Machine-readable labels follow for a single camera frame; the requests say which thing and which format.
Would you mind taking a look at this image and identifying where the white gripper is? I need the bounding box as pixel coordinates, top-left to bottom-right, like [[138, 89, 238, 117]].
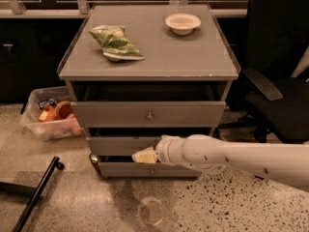
[[131, 135, 187, 166]]

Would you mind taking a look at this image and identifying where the grey drawer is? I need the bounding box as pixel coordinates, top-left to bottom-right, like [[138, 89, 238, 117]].
[[87, 136, 161, 156], [98, 162, 201, 178], [71, 101, 225, 128]]

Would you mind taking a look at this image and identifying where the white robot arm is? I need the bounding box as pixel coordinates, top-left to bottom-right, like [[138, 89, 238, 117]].
[[132, 134, 309, 190]]

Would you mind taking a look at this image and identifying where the grey bottom drawer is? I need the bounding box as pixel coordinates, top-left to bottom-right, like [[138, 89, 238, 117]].
[[98, 162, 201, 178]]

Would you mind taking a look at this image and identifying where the grey top drawer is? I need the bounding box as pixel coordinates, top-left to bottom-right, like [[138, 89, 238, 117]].
[[71, 101, 225, 128]]

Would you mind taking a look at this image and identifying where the grey drawer cabinet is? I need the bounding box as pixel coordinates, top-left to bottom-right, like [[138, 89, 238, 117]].
[[59, 5, 239, 174]]

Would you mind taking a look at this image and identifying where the orange cup in bin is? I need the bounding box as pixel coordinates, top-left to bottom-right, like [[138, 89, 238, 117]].
[[55, 101, 72, 119]]

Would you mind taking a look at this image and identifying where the clear plastic storage bin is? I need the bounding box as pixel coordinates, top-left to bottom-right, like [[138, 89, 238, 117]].
[[20, 86, 84, 140]]

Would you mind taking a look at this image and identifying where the green chip bag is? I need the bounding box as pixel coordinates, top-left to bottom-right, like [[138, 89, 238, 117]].
[[89, 25, 145, 62]]

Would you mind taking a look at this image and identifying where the black office chair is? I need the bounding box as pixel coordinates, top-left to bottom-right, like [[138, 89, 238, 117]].
[[226, 0, 309, 143]]

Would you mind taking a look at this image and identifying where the white paper bowl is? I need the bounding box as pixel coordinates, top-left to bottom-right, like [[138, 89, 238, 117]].
[[165, 14, 201, 36]]

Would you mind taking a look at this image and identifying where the black metal stand leg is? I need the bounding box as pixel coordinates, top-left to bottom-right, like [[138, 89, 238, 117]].
[[0, 157, 65, 232]]

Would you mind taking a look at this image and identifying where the metal window railing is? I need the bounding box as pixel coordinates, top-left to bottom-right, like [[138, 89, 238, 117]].
[[0, 0, 249, 19]]

